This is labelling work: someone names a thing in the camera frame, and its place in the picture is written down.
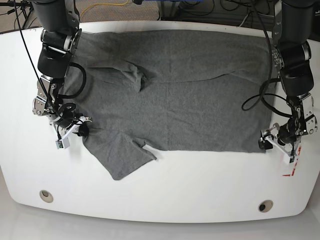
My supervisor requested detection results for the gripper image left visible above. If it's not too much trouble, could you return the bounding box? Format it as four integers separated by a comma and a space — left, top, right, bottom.
51, 116, 92, 141

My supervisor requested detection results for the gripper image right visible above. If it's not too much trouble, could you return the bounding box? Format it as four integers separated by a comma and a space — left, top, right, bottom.
258, 123, 301, 164

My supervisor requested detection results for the grey T-shirt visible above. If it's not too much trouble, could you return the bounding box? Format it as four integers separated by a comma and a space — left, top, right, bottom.
72, 30, 272, 180

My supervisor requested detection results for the black robot arm image left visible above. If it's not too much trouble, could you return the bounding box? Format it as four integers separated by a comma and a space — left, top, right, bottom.
31, 0, 91, 149

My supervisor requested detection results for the red tape rectangle marking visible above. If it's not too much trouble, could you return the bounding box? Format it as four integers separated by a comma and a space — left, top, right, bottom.
282, 146, 302, 177

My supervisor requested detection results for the black tripod stand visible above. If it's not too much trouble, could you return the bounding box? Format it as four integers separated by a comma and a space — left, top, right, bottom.
0, 0, 34, 30

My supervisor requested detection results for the wrist camera board image left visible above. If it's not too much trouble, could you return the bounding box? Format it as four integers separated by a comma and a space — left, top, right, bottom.
55, 138, 70, 150

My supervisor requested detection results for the right table cable grommet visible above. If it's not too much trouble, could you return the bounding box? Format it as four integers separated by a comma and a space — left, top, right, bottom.
258, 199, 274, 213

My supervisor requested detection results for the table cable grommet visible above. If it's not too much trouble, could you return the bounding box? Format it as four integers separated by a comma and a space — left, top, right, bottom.
258, 199, 274, 213
39, 190, 54, 203

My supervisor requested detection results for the left table cable grommet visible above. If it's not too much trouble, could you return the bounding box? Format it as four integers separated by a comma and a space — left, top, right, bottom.
39, 190, 54, 203

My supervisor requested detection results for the yellow cable on floor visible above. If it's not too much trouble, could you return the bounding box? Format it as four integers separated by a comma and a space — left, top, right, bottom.
79, 0, 130, 16

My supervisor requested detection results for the black cable image left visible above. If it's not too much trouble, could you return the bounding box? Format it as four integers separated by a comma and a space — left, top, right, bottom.
12, 0, 88, 121

